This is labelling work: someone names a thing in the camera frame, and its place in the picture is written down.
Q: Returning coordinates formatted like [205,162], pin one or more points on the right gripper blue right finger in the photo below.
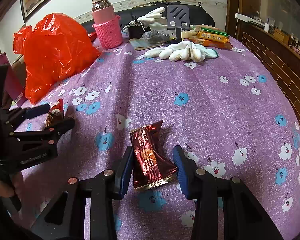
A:
[243,215]

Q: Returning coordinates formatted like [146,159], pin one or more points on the stacked biscuit packs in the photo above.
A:
[208,36]

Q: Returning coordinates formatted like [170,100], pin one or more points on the red wangzai snack packet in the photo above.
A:
[55,114]

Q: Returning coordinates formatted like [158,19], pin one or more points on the purple thermos bottle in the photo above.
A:
[12,84]

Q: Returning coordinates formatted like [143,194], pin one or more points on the white gloves at back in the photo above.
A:
[153,19]

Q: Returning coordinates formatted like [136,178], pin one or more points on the dark red soul kiss snack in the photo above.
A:
[151,169]

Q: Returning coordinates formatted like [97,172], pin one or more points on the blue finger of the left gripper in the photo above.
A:
[34,112]
[61,127]

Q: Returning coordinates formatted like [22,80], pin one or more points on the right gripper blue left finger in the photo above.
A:
[64,215]

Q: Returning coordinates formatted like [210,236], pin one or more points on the white work gloves pair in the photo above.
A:
[184,51]

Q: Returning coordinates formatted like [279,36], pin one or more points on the red plastic bag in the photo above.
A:
[57,48]

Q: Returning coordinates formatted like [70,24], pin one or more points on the left human hand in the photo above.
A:
[7,191]

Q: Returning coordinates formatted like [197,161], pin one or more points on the pink bottle with knit sleeve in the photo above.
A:
[106,24]

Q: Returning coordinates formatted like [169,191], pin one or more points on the black box with cable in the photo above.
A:
[136,29]

